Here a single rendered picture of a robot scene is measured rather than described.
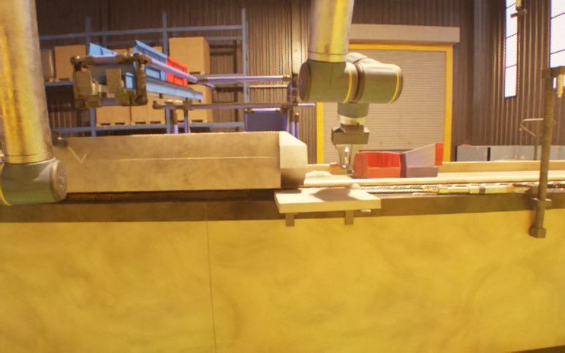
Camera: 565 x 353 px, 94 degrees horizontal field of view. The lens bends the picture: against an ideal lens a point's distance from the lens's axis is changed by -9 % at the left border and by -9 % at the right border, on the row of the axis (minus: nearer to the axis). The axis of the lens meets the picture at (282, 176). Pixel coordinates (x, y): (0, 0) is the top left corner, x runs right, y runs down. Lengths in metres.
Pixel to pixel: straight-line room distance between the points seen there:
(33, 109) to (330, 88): 0.70
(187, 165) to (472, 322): 1.25
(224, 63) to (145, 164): 10.91
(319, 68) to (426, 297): 0.93
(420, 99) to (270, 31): 6.50
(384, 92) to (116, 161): 0.90
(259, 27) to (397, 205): 11.44
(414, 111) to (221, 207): 11.90
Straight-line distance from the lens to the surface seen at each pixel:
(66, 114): 14.23
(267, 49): 11.94
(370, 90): 0.82
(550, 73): 1.37
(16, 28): 0.84
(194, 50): 10.70
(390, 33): 12.38
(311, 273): 1.09
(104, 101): 1.08
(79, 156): 1.21
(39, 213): 1.32
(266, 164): 0.99
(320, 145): 11.37
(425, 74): 13.05
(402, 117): 12.41
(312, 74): 0.76
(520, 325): 1.58
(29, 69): 0.84
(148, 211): 1.10
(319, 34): 0.76
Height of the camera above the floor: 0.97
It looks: 7 degrees down
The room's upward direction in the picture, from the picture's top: 1 degrees counter-clockwise
